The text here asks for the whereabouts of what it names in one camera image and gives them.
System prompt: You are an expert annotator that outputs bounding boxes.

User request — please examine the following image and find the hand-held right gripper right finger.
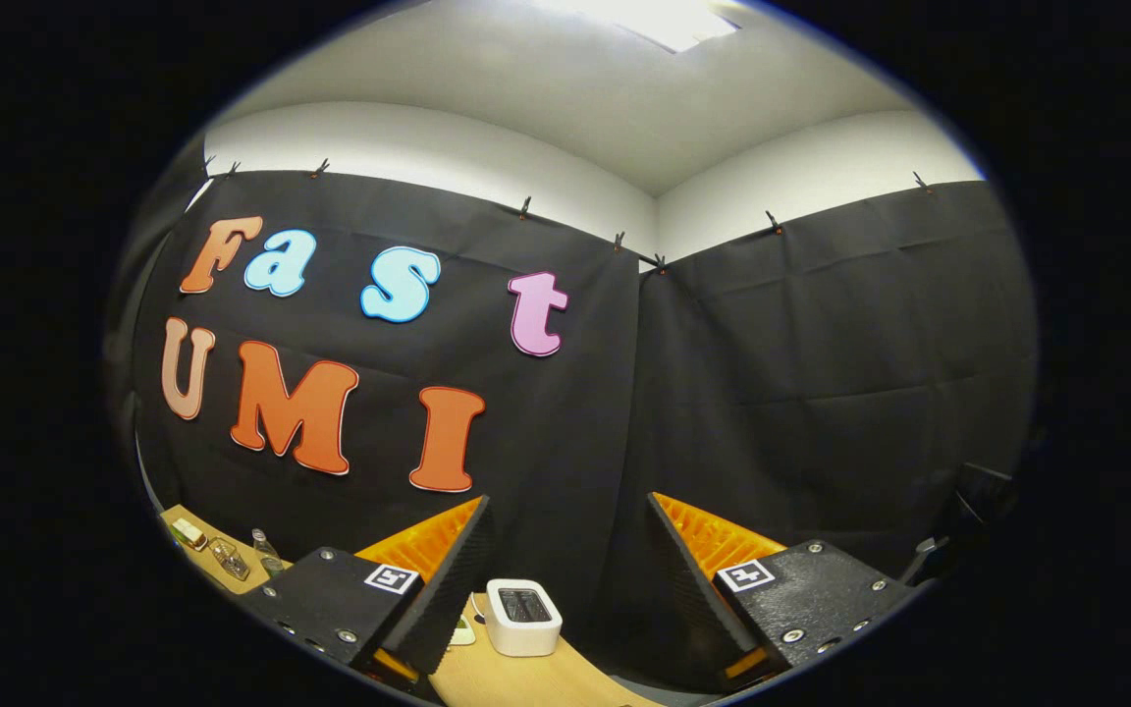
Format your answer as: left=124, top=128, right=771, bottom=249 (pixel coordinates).
left=644, top=491, right=918, bottom=690

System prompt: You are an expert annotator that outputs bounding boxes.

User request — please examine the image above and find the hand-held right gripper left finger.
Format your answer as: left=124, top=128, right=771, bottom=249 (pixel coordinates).
left=240, top=495, right=498, bottom=693

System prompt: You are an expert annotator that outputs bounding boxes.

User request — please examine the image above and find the white toaster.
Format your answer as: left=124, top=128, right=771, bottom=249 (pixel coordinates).
left=485, top=578, right=564, bottom=657

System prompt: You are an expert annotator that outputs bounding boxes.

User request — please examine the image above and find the clear plastic water bottle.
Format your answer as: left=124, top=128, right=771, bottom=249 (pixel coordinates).
left=251, top=528, right=288, bottom=578

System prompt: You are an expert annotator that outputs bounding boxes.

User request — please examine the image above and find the row of black clips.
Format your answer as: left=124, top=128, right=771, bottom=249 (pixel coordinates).
left=200, top=155, right=930, bottom=274

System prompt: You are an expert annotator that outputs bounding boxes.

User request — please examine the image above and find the ceiling light panel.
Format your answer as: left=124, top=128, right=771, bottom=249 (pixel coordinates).
left=546, top=0, right=738, bottom=53

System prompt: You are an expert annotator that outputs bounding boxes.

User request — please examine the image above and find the metal wire basket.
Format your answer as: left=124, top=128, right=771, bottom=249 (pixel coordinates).
left=209, top=538, right=251, bottom=581

